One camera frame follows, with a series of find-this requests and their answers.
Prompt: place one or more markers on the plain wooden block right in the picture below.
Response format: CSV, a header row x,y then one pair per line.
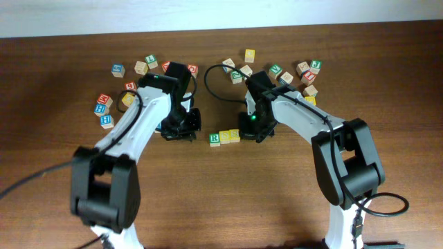
x,y
310,91

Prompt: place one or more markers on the red 6 number block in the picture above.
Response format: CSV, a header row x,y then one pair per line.
x,y
131,86

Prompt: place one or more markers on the yellow block far left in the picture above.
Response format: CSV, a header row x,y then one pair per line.
x,y
128,99

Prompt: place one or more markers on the yellow block top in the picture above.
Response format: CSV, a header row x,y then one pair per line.
x,y
249,56

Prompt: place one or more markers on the red I letter block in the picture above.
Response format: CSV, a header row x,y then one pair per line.
x,y
308,77

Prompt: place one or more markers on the red Q letter block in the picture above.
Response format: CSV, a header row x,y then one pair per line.
x,y
194,69

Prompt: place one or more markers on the green Z letter block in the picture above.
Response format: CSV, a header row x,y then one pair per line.
x,y
236,77

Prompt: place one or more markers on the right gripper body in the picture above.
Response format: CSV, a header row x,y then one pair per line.
x,y
254,124

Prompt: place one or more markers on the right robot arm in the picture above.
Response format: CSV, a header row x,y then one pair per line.
x,y
348,167

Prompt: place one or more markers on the blue-sided Q wooden block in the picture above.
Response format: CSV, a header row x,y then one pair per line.
x,y
228,65

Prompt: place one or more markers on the blue H letter block lower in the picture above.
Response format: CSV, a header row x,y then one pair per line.
x,y
106,122

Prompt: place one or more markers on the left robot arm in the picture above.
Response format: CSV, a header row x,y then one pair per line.
x,y
105,192

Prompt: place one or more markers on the yellow E letter block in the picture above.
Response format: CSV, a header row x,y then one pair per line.
x,y
311,100

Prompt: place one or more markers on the blue S letter block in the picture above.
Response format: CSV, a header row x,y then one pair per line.
x,y
118,70

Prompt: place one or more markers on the green J letter block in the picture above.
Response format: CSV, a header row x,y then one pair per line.
x,y
315,66

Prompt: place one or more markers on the green R letter block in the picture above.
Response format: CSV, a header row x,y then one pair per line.
x,y
214,140

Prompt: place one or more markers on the wooden K letter block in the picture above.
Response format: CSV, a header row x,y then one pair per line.
x,y
302,68

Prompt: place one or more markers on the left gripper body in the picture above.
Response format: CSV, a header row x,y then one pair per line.
x,y
182,124

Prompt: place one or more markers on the wooden block beside Z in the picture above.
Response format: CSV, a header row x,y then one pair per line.
x,y
247,70

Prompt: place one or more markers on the plain wooden block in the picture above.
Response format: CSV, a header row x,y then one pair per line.
x,y
310,91
141,68

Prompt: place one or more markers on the red A letter block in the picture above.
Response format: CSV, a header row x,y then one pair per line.
x,y
165,66

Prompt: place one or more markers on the blue H letter block upper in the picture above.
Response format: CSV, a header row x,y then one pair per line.
x,y
101,110

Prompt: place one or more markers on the green V letter block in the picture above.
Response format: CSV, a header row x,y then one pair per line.
x,y
274,71

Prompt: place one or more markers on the green L letter block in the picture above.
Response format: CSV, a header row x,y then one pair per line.
x,y
151,61

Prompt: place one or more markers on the yellow S letter block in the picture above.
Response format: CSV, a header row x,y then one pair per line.
x,y
224,137
234,135

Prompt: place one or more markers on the red M letter block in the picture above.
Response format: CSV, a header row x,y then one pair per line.
x,y
105,100

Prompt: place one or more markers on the blue h letter block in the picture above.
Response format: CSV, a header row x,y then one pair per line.
x,y
106,122
101,110

